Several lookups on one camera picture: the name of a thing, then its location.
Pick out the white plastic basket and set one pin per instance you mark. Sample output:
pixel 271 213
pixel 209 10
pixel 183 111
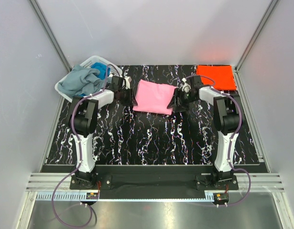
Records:
pixel 115 70

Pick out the white slotted cable duct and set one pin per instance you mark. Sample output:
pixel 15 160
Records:
pixel 135 197

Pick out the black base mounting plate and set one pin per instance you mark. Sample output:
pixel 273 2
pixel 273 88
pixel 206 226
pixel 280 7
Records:
pixel 171 179

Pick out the left aluminium frame post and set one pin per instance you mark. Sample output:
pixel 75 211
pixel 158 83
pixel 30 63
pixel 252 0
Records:
pixel 46 26

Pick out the grey t-shirt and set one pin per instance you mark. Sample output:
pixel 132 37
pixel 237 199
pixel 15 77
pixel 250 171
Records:
pixel 80 81

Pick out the blue t-shirt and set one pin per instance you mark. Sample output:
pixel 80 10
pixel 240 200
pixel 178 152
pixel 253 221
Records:
pixel 102 70

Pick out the pink t-shirt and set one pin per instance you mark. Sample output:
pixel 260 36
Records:
pixel 153 98

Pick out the aluminium frame post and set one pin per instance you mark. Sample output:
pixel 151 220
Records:
pixel 261 25
pixel 46 26

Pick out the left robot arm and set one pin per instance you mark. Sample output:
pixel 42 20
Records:
pixel 83 116

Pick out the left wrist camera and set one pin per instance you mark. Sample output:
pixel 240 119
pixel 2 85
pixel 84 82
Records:
pixel 126 82

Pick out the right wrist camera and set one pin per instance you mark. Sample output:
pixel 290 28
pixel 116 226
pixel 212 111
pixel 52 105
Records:
pixel 185 87

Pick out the folded orange t-shirt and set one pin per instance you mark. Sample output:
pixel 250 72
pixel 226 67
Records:
pixel 222 75

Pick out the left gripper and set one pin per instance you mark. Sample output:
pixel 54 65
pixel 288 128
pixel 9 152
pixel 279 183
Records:
pixel 131 101

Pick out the right aluminium frame post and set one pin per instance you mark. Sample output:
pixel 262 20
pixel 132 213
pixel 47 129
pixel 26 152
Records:
pixel 261 25

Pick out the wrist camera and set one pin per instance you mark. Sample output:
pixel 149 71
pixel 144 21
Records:
pixel 185 87
pixel 126 82

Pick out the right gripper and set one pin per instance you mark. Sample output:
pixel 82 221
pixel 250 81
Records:
pixel 182 107

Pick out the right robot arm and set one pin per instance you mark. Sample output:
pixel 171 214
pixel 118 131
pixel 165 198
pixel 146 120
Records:
pixel 227 114

